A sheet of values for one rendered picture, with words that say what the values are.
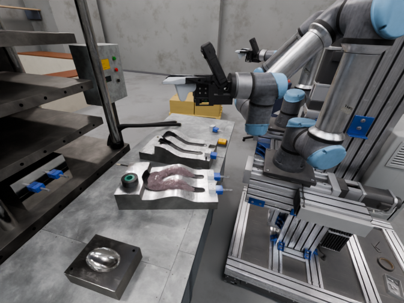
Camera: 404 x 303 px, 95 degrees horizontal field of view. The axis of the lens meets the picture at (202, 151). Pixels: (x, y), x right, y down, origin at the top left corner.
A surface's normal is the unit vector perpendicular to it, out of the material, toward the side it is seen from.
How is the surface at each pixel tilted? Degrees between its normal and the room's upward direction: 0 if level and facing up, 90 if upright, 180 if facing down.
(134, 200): 90
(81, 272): 0
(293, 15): 90
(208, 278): 0
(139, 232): 0
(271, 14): 90
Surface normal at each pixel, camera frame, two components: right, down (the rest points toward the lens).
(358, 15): -0.99, 0.04
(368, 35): -0.65, 0.38
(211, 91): 0.11, 0.42
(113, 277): 0.03, -0.84
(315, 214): -0.33, 0.51
